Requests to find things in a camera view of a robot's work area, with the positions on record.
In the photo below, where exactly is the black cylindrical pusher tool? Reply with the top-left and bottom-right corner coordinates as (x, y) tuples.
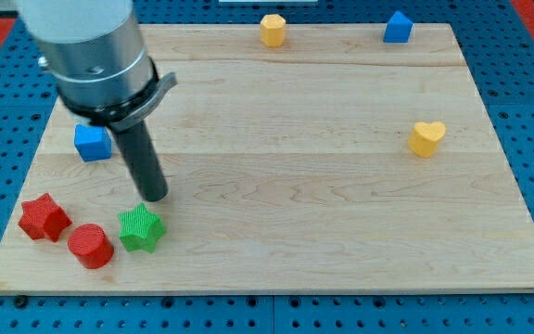
(111, 121), (169, 202)

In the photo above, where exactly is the wooden board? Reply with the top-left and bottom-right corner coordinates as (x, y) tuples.
(0, 23), (534, 296)

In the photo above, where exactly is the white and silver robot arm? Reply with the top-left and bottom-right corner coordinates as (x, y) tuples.
(15, 0), (177, 133)

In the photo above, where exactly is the green star block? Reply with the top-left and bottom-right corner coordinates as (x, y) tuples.
(118, 203), (166, 253)

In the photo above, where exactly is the yellow octagon block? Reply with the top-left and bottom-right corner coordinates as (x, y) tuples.
(260, 14), (286, 47)

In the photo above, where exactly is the yellow heart block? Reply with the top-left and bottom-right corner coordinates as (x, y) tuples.
(407, 122), (446, 158)

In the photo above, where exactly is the blue cube block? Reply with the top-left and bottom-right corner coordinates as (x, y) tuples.
(74, 124), (111, 162)

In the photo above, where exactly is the red cylinder block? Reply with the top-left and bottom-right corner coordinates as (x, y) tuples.
(68, 224), (114, 269)

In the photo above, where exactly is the red star block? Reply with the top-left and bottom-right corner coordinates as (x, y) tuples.
(19, 193), (72, 242)

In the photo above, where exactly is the blue pentagon block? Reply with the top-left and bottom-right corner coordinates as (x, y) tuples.
(383, 10), (413, 43)

